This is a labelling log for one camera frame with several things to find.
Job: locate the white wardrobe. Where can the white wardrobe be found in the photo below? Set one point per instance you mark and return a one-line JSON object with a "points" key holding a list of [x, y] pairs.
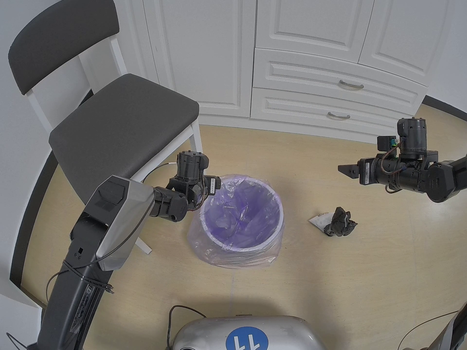
{"points": [[310, 31]]}

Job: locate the white trash bin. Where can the white trash bin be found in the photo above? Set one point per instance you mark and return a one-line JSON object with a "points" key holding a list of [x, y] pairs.
{"points": [[255, 247]]}

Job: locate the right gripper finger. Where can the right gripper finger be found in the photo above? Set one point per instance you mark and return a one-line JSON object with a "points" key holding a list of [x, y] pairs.
{"points": [[352, 171]]}

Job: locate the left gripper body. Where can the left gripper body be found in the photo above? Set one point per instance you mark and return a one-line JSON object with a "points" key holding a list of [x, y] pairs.
{"points": [[211, 188]]}

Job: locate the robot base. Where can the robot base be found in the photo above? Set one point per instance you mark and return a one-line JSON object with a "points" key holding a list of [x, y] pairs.
{"points": [[204, 335]]}

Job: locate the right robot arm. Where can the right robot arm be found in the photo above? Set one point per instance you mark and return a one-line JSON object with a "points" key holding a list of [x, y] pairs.
{"points": [[441, 184]]}

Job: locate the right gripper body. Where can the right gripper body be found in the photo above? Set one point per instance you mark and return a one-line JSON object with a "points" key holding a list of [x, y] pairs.
{"points": [[401, 177]]}

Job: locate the white chair dark grey seat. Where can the white chair dark grey seat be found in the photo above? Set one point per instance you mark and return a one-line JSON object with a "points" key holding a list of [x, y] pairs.
{"points": [[120, 133]]}

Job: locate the purple plastic bag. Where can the purple plastic bag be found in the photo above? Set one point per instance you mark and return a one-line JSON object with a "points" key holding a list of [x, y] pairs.
{"points": [[233, 217]]}

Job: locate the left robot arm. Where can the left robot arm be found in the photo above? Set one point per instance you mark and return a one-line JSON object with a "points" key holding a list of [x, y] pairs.
{"points": [[116, 217]]}

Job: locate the black plastic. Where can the black plastic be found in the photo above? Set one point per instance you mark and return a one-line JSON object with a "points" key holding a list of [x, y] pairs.
{"points": [[339, 224]]}

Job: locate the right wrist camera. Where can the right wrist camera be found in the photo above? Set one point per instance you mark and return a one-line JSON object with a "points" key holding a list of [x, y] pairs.
{"points": [[386, 143]]}

